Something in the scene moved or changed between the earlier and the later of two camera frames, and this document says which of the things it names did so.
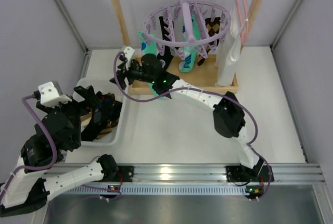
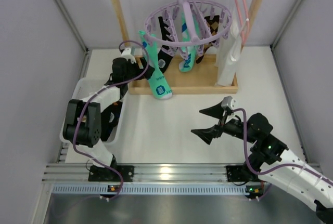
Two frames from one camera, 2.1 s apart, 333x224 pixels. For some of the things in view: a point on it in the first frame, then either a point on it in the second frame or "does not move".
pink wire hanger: (243, 38) does not move
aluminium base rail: (205, 174) does not move
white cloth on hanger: (229, 53) does not move
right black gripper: (124, 71) to (220, 121)
